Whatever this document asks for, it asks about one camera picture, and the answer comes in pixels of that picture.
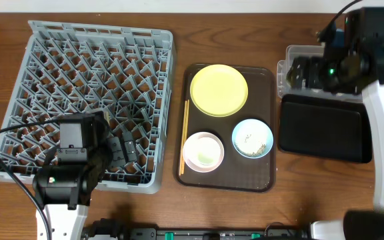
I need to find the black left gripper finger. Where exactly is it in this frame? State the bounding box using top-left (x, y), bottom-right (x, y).
top-left (122, 131), bottom-right (138, 162)
top-left (107, 137), bottom-right (126, 167)

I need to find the light blue bowl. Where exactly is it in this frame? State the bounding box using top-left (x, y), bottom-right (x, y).
top-left (231, 119), bottom-right (274, 159)

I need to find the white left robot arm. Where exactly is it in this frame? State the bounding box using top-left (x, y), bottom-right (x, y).
top-left (33, 111), bottom-right (138, 239)

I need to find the clear plastic bin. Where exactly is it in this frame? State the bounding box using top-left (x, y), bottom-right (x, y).
top-left (277, 45), bottom-right (362, 103)

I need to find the black rectangular tray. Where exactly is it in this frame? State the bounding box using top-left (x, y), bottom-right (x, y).
top-left (278, 94), bottom-right (373, 164)

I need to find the pink bowl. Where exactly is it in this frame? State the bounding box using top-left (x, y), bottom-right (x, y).
top-left (182, 132), bottom-right (225, 173)

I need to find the grey dish rack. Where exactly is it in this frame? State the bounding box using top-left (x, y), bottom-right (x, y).
top-left (0, 21), bottom-right (175, 194)

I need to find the yellow round plate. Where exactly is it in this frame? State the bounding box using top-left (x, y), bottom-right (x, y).
top-left (189, 64), bottom-right (249, 117)

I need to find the brown serving tray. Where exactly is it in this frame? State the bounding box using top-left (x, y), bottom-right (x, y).
top-left (174, 66), bottom-right (278, 193)

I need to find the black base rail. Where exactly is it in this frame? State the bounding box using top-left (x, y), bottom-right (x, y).
top-left (80, 219), bottom-right (311, 240)

